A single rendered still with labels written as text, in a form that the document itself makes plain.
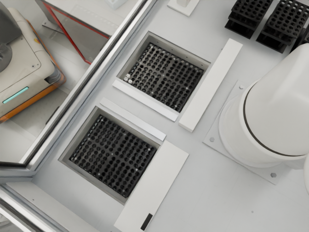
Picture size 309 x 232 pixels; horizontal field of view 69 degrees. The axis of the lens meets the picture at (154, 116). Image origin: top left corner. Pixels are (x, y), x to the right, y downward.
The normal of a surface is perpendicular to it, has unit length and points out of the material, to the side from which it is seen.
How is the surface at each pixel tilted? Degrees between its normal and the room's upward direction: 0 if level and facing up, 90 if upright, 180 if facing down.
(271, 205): 0
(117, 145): 0
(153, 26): 0
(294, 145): 73
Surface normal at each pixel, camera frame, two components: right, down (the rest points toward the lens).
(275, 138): -0.57, 0.71
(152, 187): -0.04, -0.25
